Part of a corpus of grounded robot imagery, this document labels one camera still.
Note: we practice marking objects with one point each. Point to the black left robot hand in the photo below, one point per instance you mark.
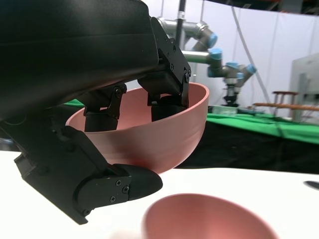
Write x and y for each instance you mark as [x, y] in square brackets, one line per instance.
[62, 49]

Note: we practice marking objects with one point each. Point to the pink plastic bowl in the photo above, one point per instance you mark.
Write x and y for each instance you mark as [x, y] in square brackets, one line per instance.
[207, 219]
[154, 144]

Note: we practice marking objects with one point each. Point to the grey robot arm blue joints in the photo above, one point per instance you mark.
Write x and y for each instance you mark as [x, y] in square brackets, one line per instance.
[199, 56]

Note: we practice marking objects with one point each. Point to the black tripod pole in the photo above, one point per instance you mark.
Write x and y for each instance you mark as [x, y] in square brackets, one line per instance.
[180, 30]

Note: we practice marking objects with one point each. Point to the clear plastic container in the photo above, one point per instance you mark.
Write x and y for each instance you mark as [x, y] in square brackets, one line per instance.
[224, 109]

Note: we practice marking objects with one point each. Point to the green table cloth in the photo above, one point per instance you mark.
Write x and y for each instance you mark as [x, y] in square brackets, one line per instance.
[249, 124]

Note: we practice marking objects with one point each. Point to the black table skirt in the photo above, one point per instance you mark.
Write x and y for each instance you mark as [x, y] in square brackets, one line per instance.
[249, 154]

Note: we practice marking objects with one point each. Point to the wooden stool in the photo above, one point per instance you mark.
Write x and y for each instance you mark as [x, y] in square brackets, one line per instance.
[285, 93]

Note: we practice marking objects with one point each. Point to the long wooden stick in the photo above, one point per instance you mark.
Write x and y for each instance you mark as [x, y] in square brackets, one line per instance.
[286, 106]

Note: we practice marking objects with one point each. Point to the grey cabinet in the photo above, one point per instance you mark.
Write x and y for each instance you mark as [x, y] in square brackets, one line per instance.
[306, 74]

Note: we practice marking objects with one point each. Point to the black round table grommet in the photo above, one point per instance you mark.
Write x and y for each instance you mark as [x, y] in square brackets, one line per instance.
[312, 185]

